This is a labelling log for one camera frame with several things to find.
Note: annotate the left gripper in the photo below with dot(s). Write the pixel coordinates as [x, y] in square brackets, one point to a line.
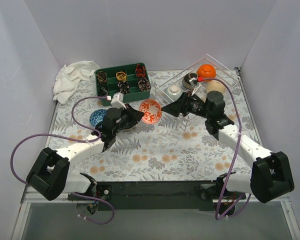
[127, 115]

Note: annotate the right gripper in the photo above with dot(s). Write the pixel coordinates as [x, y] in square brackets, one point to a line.
[185, 104]

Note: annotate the white orange floral bowl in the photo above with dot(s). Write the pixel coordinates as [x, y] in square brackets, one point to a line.
[152, 111]

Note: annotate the blue patterned bowl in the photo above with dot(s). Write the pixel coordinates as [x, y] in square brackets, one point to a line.
[97, 116]

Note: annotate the olive brown bowl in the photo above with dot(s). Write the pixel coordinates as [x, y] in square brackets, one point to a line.
[129, 129]

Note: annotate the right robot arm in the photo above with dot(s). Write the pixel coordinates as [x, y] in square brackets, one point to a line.
[270, 176]

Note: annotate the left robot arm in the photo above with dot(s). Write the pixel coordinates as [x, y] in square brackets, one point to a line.
[50, 173]

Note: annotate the black patterned bowl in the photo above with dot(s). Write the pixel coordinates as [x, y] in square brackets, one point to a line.
[186, 78]

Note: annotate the black floral rolled sock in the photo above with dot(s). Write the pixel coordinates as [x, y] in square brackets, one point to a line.
[124, 87]

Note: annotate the pink rose rolled sock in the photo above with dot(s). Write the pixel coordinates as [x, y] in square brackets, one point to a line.
[144, 84]

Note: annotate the green plastic organizer tray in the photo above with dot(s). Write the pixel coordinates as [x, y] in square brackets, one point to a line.
[131, 80]

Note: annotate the beige bowl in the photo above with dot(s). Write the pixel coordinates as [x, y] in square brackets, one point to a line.
[215, 85]

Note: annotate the yellow rolled sock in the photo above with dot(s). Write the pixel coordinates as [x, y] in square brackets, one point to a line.
[121, 76]

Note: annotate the floral table mat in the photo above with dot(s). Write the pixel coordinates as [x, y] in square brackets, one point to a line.
[148, 152]

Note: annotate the orange black rolled sock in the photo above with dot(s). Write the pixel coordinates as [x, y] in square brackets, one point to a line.
[140, 71]

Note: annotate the dark patterned rolled sock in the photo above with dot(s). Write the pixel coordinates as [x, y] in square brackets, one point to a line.
[101, 77]

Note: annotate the white crumpled cloth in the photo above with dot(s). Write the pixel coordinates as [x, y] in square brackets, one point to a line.
[69, 77]

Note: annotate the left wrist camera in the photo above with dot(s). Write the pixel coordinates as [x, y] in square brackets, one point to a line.
[117, 101]

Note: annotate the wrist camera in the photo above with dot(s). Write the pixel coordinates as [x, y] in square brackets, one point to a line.
[117, 101]
[195, 83]

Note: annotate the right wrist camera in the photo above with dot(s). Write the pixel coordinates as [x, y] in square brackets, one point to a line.
[195, 83]

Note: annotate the white wire dish rack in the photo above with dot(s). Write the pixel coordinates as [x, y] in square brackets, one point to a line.
[227, 76]

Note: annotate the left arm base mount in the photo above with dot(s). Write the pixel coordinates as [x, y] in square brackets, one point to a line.
[89, 206]

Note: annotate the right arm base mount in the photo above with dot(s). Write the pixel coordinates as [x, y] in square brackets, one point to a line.
[215, 195]

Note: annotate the aluminium frame rail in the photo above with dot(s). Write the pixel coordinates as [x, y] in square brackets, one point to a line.
[150, 195]

